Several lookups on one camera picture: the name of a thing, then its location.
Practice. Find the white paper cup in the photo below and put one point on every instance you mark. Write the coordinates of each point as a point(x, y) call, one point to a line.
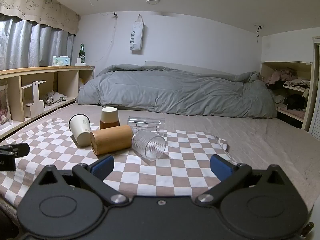
point(80, 131)

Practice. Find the green glass bottle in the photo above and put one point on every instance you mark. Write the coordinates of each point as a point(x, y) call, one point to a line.
point(81, 53)

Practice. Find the black clothes pile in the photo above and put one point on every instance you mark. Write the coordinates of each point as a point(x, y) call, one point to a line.
point(296, 101)

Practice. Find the wall hook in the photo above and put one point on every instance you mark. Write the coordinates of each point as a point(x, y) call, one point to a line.
point(115, 14)

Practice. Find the clear bag with pink contents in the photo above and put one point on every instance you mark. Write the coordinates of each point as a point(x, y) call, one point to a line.
point(4, 107)

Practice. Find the wooden clothes shelf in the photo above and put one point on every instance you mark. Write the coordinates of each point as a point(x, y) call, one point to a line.
point(308, 97)

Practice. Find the white charger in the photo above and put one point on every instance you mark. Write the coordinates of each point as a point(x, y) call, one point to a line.
point(79, 62)

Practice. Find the beige folded clothes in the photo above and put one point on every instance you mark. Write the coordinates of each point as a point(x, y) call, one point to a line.
point(297, 82)

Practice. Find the clear ribbed glass cup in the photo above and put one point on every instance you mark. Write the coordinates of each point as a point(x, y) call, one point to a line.
point(150, 146)

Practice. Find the grey crumpled cloth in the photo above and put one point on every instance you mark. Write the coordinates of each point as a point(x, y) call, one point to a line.
point(56, 97)

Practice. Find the white smoke detector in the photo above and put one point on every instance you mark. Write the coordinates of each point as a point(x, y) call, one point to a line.
point(152, 0)

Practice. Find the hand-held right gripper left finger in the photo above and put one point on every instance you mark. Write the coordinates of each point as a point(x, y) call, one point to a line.
point(103, 166)

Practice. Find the tissue box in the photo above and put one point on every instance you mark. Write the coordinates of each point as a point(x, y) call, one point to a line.
point(61, 61)

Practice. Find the white hanging bag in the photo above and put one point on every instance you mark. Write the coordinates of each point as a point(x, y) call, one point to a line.
point(136, 37)

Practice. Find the brown and white cup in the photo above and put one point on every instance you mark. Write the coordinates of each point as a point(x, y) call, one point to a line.
point(109, 117)

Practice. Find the small wooden rack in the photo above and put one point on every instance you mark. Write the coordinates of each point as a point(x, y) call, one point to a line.
point(37, 107)

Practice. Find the wooden bamboo cup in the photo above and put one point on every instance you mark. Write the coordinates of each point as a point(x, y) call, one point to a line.
point(112, 140)

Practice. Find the beige printed curtain valance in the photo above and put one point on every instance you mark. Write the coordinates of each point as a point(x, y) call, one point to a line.
point(37, 7)

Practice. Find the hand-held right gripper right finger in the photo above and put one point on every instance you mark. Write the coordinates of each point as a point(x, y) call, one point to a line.
point(221, 167)

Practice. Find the wooden bedside shelf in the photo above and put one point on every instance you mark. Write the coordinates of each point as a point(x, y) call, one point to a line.
point(37, 69)

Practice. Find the grey duvet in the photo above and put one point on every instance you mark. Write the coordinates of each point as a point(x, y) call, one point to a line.
point(175, 92)

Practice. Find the clear smooth plastic cup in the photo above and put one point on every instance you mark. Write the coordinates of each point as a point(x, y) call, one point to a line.
point(146, 122)

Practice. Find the brown checkered cloth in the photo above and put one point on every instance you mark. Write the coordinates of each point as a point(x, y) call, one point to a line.
point(62, 165)

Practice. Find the pink clothes pile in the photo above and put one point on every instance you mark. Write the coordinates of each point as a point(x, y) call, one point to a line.
point(278, 76)

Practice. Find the grey curtain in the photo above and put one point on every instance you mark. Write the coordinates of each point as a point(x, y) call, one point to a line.
point(25, 45)

